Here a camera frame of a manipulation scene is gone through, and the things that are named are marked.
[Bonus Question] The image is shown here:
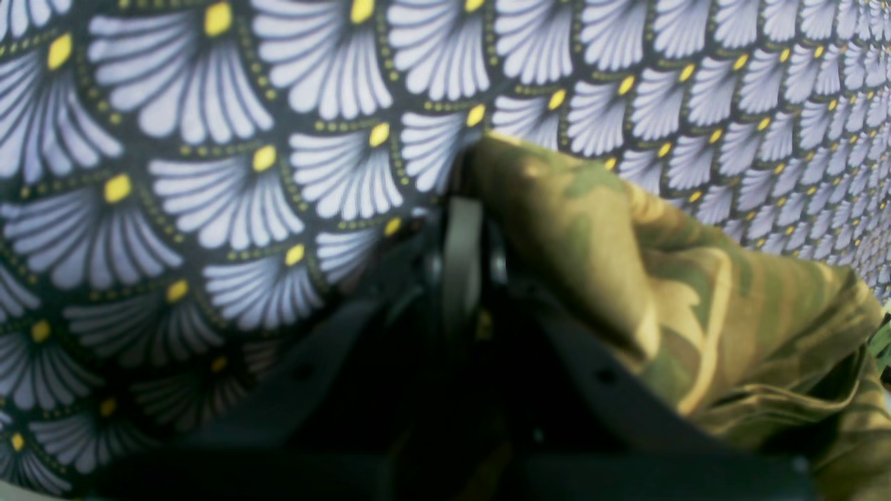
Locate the camouflage T-shirt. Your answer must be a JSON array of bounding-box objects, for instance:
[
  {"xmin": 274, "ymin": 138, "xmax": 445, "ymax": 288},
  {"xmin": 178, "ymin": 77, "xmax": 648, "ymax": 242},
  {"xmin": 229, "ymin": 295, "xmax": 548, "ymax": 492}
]
[{"xmin": 462, "ymin": 134, "xmax": 890, "ymax": 500}]

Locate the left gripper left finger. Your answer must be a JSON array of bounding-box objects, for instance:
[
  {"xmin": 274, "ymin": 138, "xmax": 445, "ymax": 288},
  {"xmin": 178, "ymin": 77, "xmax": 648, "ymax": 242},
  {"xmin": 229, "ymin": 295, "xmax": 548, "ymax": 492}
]
[{"xmin": 91, "ymin": 209, "xmax": 454, "ymax": 500}]

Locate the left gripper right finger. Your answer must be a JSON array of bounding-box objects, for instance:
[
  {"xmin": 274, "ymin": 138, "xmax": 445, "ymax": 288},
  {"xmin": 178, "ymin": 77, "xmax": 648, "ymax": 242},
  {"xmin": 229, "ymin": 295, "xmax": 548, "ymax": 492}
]
[{"xmin": 445, "ymin": 197, "xmax": 815, "ymax": 500}]

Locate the purple fan-pattern tablecloth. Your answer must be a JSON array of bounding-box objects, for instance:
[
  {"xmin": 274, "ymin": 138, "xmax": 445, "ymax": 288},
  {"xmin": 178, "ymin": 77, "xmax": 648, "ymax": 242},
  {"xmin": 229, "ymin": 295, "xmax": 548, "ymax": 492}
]
[{"xmin": 1, "ymin": 1, "xmax": 890, "ymax": 499}]

